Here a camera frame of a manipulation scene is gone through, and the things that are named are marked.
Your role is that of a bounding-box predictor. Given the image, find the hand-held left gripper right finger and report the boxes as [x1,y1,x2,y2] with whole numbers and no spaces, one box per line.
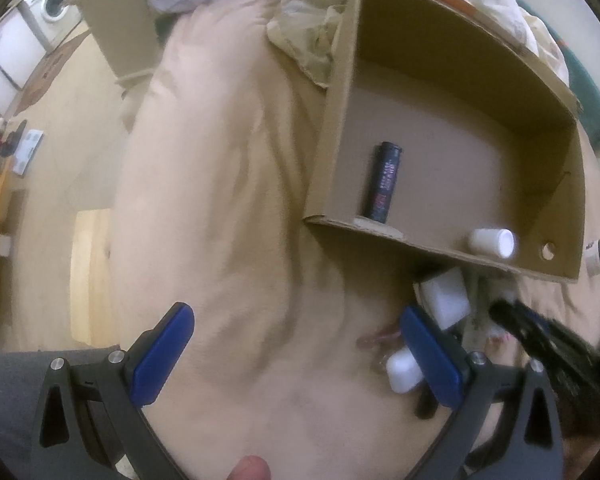
[400,304,566,480]

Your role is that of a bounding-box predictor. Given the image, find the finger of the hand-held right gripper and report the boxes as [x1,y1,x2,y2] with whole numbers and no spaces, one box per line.
[517,304,600,367]
[489,300,567,377]

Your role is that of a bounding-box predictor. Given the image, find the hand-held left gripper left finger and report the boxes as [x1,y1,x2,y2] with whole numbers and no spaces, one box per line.
[39,301,196,480]

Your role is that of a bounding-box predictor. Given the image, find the white earbud case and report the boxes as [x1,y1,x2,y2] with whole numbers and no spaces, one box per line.
[386,347,427,393]

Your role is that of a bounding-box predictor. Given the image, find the clear pink hair claw clip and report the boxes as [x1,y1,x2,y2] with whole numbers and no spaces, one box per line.
[356,325,406,361]

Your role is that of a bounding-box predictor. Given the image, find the white charger block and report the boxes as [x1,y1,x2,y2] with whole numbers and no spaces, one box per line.
[419,266,471,332]

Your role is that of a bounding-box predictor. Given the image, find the white plastic bottle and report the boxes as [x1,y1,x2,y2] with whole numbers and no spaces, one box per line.
[467,227,517,260]

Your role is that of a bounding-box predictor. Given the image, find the black printed tube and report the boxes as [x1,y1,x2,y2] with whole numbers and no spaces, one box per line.
[362,141,405,223]

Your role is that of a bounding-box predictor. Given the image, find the cardboard box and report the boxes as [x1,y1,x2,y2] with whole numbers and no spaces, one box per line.
[302,0,586,285]

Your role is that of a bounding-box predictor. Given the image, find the person's left hand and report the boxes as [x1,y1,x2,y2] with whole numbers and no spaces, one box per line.
[228,455,272,480]

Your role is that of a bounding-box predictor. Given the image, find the white jar with dark label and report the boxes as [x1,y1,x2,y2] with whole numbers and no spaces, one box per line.
[582,239,600,277]

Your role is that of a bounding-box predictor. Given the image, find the light wooden board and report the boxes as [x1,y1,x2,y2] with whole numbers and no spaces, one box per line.
[70,209,116,346]

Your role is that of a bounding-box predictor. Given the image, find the person's grey pants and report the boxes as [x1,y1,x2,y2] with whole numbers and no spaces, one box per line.
[0,342,126,480]

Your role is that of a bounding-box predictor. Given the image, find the dark green pillow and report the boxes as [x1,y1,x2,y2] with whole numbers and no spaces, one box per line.
[520,0,600,148]

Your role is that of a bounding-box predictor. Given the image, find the white bathroom scale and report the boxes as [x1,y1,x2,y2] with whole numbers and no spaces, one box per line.
[12,129,46,177]

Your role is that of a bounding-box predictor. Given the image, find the brown floor rug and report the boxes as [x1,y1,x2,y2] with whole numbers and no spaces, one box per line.
[17,30,88,116]

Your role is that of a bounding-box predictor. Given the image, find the beige storage box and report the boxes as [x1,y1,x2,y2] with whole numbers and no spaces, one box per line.
[80,0,163,83]

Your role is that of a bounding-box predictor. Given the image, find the white cabinet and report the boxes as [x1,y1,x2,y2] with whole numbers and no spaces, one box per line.
[0,10,46,96]

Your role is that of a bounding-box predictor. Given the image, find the cream duvet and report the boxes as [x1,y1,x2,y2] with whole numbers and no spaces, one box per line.
[267,0,571,88]

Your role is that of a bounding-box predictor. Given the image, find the white washing machine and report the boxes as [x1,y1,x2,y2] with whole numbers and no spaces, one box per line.
[22,0,83,41]

